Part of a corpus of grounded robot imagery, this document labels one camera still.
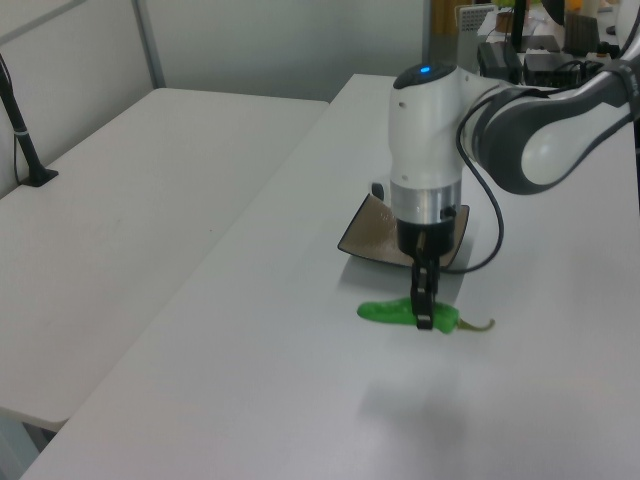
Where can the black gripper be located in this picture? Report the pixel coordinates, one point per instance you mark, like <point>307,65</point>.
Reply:
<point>430,240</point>

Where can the green chili pepper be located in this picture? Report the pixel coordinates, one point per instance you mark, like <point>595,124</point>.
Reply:
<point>385,310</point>

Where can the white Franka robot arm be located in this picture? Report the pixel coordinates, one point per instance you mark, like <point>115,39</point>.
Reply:
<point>425,125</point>

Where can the square brown ceramic plate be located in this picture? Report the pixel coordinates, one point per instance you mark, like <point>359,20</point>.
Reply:
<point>370,230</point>

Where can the black rectangular case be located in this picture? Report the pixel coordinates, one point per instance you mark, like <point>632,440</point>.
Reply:
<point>499,60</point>

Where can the black electronics box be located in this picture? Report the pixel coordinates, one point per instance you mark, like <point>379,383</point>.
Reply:
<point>547,65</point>

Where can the white perforated box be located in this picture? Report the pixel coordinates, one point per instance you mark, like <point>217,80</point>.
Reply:
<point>474,21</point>

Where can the tan wooden panel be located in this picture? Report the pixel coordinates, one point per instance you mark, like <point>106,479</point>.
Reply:
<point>444,17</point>

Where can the thin black upright pole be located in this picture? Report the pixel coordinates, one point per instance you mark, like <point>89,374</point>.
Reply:
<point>519,25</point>

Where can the dark ribbed block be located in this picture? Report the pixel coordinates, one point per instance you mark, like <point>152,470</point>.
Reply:
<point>581,32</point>

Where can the small black device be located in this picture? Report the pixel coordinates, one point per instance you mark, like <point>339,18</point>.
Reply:
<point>610,49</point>

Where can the black computer mouse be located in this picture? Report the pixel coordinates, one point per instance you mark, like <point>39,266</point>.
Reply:
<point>612,31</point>

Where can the white bracket on arm flange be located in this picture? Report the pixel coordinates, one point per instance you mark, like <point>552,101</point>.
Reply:
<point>379,191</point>

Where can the grey partition post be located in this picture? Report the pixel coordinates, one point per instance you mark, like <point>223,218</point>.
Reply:
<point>150,45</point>

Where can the black camera stand pole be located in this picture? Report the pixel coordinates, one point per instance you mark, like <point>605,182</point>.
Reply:
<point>22,135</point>

